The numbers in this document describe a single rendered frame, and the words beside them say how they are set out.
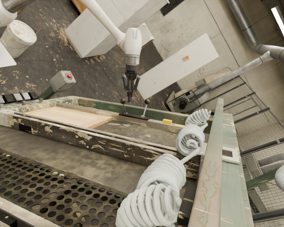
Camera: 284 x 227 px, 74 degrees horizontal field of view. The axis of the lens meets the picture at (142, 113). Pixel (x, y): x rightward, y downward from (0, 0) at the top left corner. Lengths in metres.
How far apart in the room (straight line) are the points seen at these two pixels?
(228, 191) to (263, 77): 9.07
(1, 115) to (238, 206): 1.11
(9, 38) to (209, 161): 2.63
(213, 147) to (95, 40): 3.42
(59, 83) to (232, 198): 1.54
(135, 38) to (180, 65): 3.54
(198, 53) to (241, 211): 4.30
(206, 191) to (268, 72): 9.35
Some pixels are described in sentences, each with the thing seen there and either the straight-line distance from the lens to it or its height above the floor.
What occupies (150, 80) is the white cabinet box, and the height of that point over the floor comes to 0.44.
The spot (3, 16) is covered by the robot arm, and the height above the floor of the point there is 1.00.
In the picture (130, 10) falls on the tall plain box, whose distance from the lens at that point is 3.36.
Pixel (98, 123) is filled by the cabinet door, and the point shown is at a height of 1.28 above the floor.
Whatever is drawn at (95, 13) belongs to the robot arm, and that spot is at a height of 1.55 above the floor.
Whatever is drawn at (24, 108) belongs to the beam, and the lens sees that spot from 1.39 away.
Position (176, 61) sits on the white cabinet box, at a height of 1.23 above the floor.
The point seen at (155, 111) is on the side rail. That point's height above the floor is 1.47.
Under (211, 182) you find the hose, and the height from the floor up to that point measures 1.93.
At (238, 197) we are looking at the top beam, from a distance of 0.49.
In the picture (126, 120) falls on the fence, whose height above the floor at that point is 1.37.
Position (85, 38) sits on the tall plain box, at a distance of 3.71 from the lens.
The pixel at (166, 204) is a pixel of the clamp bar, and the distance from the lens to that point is 0.20.
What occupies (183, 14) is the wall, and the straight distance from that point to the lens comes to 9.10.
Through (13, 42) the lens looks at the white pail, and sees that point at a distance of 2.72.
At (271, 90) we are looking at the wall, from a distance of 9.70.
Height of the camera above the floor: 1.99
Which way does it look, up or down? 26 degrees down
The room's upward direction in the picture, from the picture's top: 61 degrees clockwise
